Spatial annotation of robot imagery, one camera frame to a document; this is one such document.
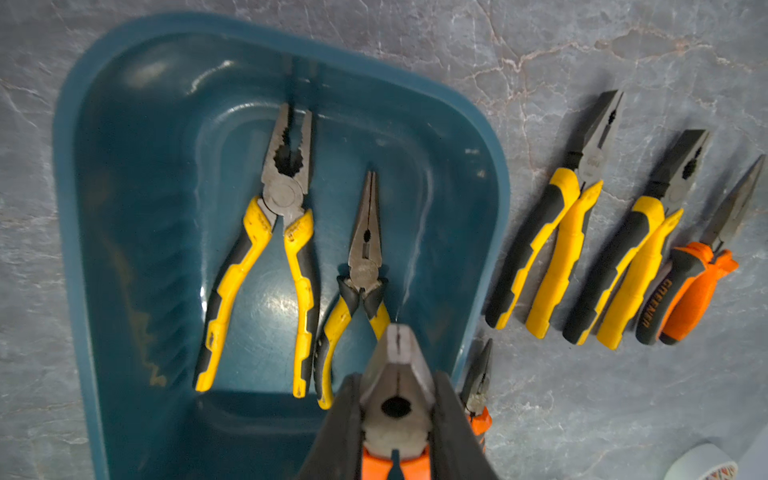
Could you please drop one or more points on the teal plastic storage box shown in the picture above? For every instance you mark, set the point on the teal plastic storage box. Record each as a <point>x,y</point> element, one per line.
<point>158,142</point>

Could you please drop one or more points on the large yellow black pliers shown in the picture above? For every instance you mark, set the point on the large yellow black pliers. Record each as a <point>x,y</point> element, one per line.
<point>618,281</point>

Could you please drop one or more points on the orange black combination pliers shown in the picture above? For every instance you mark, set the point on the orange black combination pliers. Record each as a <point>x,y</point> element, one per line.
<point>397,397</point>

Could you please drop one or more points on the orange black long nose pliers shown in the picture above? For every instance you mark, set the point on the orange black long nose pliers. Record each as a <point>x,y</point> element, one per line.
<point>474,394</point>

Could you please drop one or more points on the yellow black long nose pliers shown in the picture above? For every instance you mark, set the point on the yellow black long nose pliers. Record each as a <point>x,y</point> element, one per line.
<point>361,288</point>

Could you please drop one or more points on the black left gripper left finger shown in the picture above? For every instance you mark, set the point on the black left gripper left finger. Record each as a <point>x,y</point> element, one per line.
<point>336,452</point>

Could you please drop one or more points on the roll of tape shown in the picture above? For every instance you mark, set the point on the roll of tape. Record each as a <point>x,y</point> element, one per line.
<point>703,462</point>

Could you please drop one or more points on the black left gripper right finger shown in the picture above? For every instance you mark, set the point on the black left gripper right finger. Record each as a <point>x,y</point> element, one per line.
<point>454,450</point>

